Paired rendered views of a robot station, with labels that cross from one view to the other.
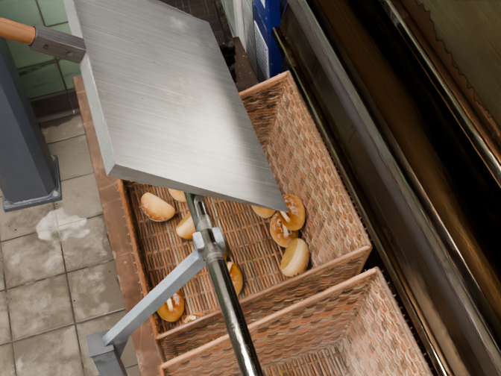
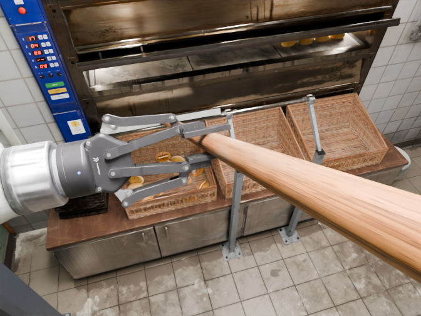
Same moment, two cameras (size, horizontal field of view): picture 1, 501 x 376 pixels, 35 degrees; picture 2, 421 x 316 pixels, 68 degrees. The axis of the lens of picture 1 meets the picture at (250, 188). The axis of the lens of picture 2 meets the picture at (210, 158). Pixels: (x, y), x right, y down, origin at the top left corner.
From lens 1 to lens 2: 163 cm
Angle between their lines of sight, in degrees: 56
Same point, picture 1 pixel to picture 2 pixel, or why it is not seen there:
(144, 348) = (206, 207)
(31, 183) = not seen: outside the picture
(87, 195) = (72, 299)
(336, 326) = not seen: hidden behind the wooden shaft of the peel
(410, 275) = (218, 103)
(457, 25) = (217, 17)
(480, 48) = (227, 14)
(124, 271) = (171, 215)
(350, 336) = not seen: hidden behind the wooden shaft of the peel
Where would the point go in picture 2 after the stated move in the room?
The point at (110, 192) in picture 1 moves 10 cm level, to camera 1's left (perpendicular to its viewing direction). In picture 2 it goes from (129, 224) to (128, 239)
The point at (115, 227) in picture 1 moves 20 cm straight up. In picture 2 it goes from (150, 221) to (145, 201)
